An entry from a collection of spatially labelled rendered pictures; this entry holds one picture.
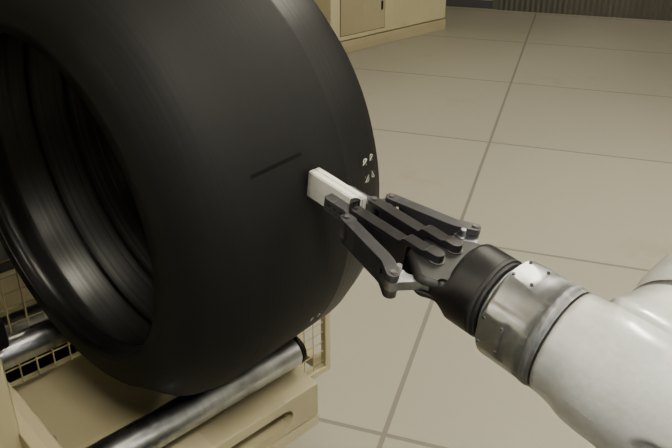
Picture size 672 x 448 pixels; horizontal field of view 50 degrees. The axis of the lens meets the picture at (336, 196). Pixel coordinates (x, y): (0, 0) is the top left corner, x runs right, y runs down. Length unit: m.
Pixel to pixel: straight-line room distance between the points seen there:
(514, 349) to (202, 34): 0.40
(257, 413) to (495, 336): 0.50
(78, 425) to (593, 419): 0.78
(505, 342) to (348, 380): 1.84
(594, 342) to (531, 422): 1.79
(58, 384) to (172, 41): 0.68
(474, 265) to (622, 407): 0.16
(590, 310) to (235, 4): 0.45
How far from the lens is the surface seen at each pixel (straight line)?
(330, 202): 0.70
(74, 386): 1.22
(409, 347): 2.54
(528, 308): 0.58
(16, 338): 1.15
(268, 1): 0.79
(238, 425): 1.01
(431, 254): 0.63
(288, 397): 1.04
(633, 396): 0.55
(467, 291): 0.60
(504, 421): 2.32
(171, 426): 0.96
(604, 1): 7.77
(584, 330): 0.56
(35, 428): 0.94
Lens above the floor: 1.56
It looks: 26 degrees down
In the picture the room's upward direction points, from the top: straight up
